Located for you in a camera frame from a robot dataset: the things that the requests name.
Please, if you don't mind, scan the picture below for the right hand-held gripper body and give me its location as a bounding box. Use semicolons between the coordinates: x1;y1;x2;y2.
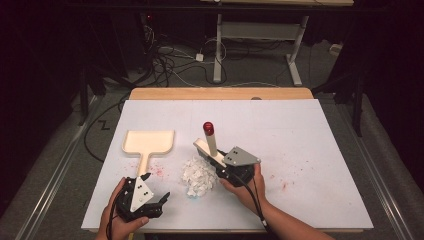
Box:
217;146;262;188

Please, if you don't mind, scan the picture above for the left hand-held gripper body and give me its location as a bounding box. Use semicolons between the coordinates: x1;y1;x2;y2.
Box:
114;176;165;223

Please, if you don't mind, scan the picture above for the cream brush with red-tipped handle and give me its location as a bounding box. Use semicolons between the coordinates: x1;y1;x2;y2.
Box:
192;121;228;169

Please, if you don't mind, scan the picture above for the pile of white paper scraps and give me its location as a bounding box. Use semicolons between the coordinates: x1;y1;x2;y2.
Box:
181;156;218;199

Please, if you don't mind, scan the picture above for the cream plastic dustpan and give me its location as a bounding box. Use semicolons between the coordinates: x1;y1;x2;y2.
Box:
121;129;176;178

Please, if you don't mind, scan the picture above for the person's right hand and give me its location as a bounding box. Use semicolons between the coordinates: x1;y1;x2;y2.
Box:
219;163;268;215

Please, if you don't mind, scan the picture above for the person's left hand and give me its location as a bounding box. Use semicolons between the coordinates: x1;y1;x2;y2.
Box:
97;177;150;240

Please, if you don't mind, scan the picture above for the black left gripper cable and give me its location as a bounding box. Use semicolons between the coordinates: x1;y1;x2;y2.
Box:
105;199;117;240

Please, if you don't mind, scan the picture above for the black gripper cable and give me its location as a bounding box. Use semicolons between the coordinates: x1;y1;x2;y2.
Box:
229;171;272;233
105;199;117;240

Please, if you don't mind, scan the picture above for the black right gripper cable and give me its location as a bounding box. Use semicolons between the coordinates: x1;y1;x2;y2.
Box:
229;171;272;233

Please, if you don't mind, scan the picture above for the long black floor cable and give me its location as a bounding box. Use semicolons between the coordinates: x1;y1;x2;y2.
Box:
82;94;132;164

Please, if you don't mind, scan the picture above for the metal floor rail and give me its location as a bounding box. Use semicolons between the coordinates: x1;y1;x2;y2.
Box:
13;94;105;240

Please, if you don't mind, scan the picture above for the white metal desk frame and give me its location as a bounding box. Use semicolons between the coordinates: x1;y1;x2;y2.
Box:
199;0;355;87

